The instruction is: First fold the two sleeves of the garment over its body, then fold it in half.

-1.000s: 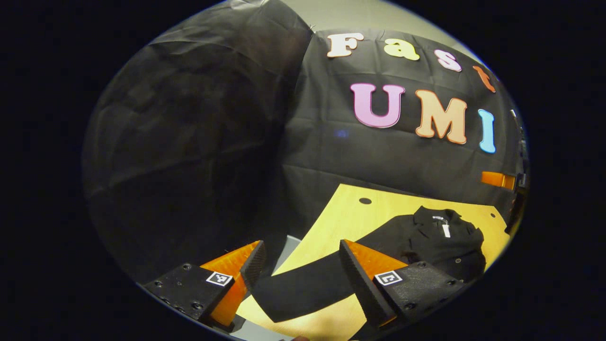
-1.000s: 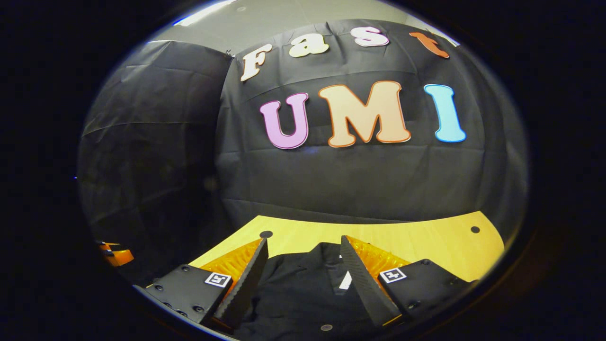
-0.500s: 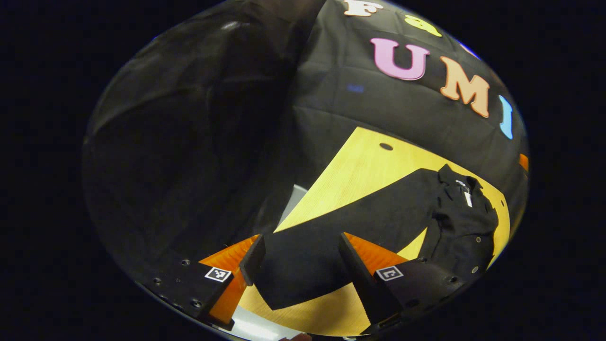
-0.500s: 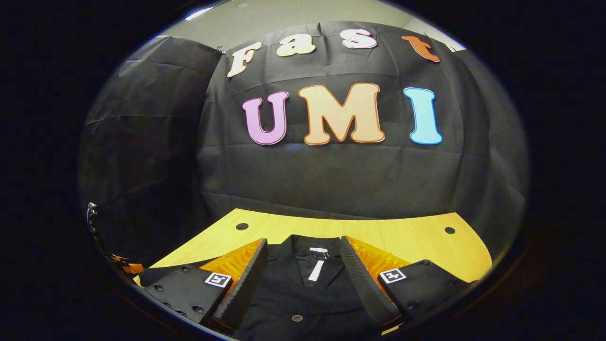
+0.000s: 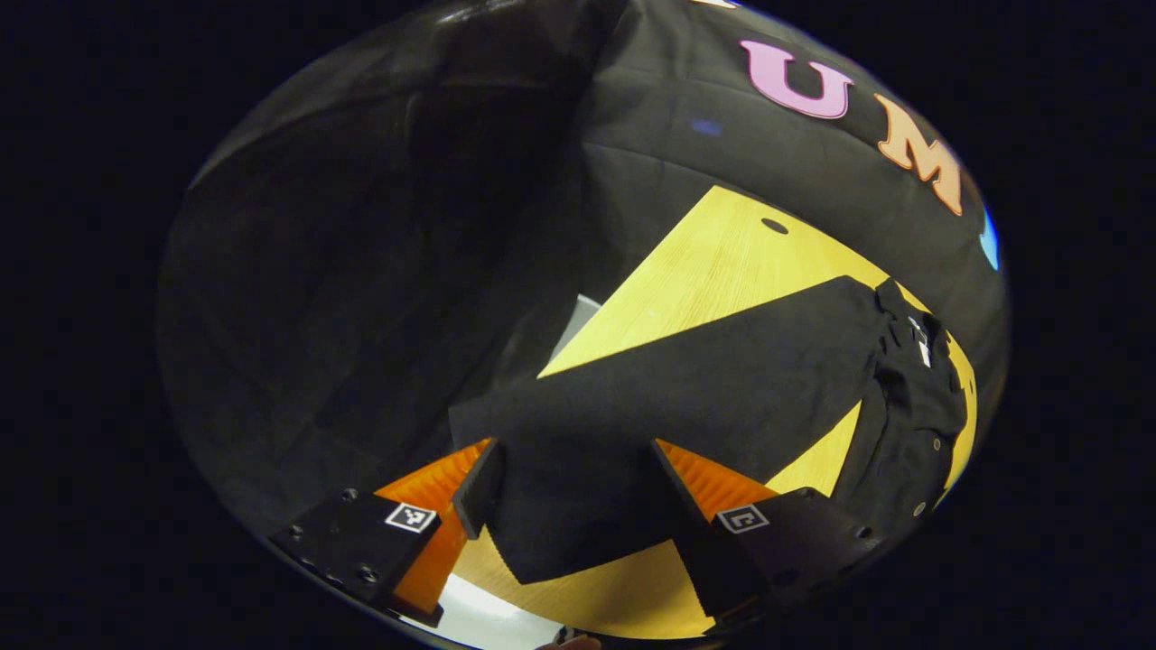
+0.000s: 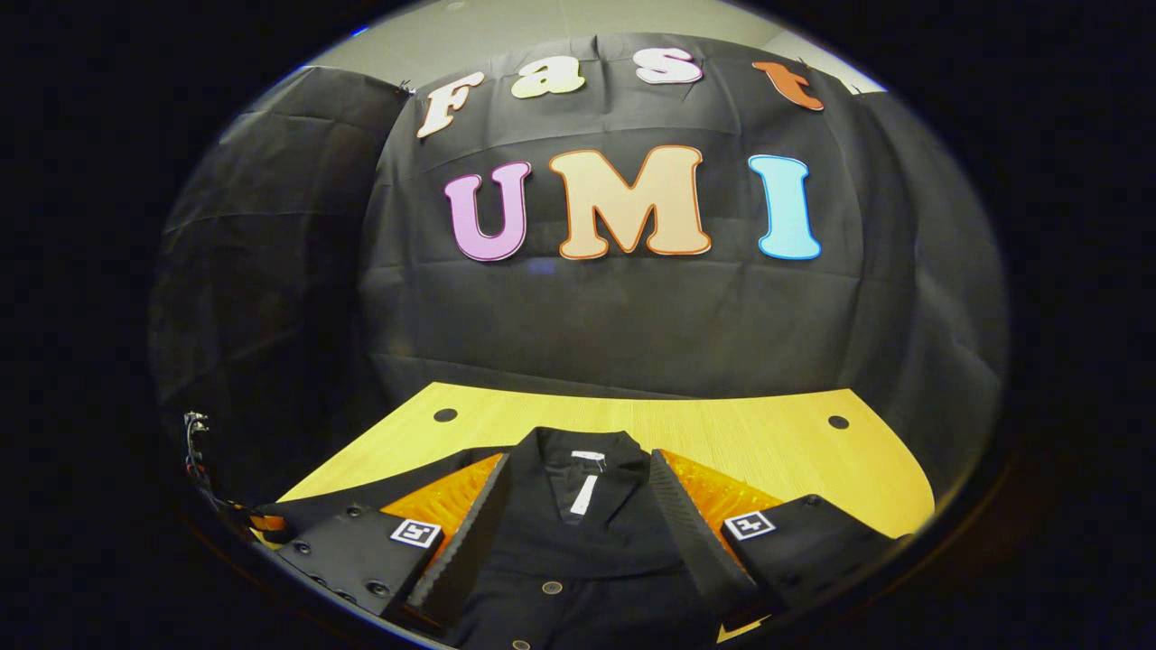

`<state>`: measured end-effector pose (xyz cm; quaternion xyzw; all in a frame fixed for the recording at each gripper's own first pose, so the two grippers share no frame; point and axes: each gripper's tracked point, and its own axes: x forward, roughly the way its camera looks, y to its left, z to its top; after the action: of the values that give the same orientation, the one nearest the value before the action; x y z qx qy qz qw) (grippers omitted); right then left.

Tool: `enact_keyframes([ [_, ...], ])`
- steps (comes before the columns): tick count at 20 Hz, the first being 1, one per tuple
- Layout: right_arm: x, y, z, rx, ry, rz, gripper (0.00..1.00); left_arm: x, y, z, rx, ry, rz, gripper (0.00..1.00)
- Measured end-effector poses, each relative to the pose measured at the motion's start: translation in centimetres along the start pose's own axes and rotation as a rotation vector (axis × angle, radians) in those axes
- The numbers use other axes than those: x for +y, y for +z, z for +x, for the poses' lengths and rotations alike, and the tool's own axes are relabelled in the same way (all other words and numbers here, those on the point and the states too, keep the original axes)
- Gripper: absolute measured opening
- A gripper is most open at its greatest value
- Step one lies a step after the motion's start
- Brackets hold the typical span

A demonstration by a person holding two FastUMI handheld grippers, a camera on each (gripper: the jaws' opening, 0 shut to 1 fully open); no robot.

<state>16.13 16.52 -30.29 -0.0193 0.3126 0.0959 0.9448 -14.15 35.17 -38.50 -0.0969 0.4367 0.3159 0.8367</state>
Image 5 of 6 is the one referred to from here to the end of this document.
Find black backdrop cloth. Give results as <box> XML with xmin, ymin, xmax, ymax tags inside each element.
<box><xmin>158</xmin><ymin>0</ymin><xmax>1008</xmax><ymax>543</ymax></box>

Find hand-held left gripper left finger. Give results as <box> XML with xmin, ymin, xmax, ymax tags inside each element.
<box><xmin>271</xmin><ymin>438</ymin><xmax>507</xmax><ymax>628</ymax></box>

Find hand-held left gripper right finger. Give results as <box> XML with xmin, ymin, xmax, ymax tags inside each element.
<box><xmin>650</xmin><ymin>440</ymin><xmax>886</xmax><ymax>624</ymax></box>

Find black button shirt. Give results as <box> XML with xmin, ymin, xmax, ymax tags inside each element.
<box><xmin>449</xmin><ymin>275</ymin><xmax>969</xmax><ymax>585</ymax></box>

